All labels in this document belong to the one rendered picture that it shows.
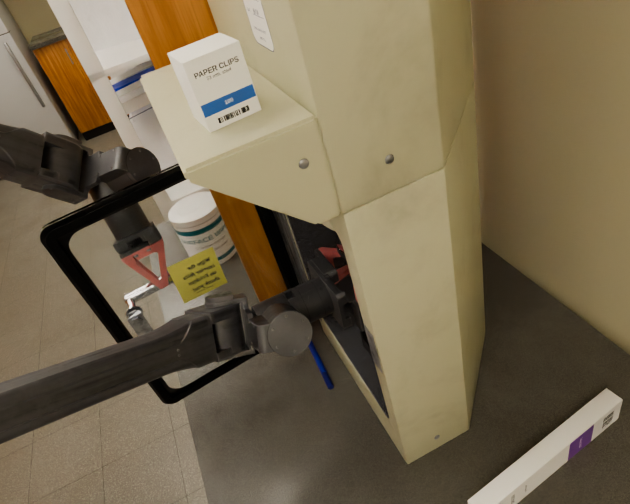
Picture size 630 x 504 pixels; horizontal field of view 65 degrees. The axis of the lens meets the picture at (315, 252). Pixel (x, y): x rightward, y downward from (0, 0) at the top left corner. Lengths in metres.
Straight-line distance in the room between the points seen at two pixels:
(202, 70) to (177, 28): 0.32
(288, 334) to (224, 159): 0.28
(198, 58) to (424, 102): 0.19
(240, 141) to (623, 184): 0.58
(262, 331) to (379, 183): 0.25
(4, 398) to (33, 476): 1.98
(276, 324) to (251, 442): 0.34
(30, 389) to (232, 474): 0.42
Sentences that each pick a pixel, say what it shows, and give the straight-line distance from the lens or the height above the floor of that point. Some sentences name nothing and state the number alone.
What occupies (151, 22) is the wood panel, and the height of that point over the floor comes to 1.55.
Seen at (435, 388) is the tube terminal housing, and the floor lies 1.09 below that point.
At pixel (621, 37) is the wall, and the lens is 0.75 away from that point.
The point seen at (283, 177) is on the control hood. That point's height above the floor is 1.47.
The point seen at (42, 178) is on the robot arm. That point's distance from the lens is 0.76.
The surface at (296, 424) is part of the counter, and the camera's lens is 0.89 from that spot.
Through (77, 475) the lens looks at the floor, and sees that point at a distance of 2.39.
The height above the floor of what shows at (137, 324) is 1.20.
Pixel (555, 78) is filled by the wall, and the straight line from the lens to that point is 0.84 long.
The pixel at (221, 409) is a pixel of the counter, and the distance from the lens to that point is 0.96.
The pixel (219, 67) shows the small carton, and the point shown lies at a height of 1.56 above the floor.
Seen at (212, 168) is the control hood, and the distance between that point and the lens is 0.39.
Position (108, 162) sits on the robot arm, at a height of 1.41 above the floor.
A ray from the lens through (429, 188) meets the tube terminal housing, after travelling 0.49.
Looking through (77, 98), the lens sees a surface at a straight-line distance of 5.55.
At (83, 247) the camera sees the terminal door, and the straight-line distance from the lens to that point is 0.74.
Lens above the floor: 1.67
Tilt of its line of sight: 38 degrees down
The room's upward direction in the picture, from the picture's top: 18 degrees counter-clockwise
